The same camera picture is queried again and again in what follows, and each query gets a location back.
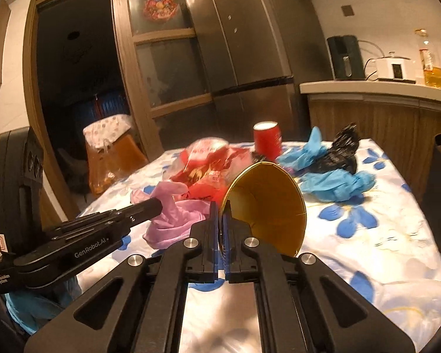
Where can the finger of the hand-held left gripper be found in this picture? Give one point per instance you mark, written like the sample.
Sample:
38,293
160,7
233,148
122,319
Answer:
139,211

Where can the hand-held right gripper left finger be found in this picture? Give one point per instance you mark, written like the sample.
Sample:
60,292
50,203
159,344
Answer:
209,250

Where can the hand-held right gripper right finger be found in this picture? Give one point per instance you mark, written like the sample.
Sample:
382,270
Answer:
237,250

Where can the gold paper plate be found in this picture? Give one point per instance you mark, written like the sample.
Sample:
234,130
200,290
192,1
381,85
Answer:
268,198

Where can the blue glove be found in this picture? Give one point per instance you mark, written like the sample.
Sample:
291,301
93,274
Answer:
334,185
305,152

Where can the black plastic bag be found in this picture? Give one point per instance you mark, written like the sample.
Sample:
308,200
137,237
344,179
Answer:
338,154

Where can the person's left hand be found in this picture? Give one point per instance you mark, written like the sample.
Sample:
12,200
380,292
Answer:
33,309

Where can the orange chair with cushion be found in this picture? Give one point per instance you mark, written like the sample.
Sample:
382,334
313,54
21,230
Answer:
110,165

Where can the red plastic snack bag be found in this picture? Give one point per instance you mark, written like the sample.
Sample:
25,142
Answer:
205,165

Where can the polka dot cloth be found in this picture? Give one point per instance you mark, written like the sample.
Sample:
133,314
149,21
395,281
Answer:
106,127

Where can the blue flowered tablecloth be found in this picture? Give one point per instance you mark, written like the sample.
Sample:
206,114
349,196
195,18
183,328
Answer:
371,235

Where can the wooden sliding glass door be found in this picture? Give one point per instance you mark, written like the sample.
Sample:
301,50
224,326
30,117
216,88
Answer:
161,62

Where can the wooden base cabinet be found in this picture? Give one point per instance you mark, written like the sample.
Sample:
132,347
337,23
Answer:
382,125

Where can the white kitchen counter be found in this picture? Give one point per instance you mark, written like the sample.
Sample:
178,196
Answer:
352,87

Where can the steel refrigerator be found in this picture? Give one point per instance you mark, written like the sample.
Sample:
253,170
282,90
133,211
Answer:
250,44

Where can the red round door decoration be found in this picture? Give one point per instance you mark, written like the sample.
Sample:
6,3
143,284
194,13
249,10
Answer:
160,7

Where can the black air fryer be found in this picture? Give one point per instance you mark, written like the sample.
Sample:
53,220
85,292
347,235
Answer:
345,57

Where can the white rice cooker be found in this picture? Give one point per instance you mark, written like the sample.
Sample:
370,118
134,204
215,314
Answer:
395,68

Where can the cooking oil bottle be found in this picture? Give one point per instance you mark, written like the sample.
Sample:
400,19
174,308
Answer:
432,70

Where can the dark wall switch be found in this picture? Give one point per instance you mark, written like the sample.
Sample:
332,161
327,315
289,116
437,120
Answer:
347,10

